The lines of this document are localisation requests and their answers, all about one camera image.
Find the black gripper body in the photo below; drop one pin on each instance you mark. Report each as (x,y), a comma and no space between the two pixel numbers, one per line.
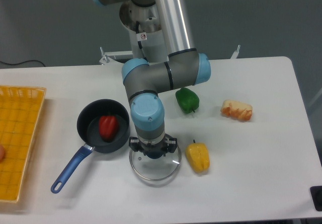
(153,148)

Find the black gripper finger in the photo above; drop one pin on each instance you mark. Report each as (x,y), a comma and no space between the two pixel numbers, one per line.
(171,144)
(134,144)

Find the glass pot lid blue knob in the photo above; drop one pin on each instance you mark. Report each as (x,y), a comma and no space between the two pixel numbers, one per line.
(154,170)

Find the red bell pepper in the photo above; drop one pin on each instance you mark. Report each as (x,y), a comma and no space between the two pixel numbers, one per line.
(108,127)

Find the dark pot with blue handle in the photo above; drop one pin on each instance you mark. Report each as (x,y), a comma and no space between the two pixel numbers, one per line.
(88,130)

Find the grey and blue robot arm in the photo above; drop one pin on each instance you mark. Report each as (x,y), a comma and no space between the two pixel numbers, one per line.
(143,81)

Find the yellow bell pepper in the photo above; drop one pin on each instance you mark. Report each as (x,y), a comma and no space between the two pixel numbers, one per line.
(198,157)

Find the green bell pepper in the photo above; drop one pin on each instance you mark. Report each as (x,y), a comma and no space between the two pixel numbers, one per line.
(187,100)

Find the orange white bread piece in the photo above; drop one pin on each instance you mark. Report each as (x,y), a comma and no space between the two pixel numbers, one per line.
(238,110)

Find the yellow woven basket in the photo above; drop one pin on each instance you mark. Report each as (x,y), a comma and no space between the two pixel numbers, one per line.
(21,108)

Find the black device at table edge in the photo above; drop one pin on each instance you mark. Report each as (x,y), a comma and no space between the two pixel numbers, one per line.
(316,193)

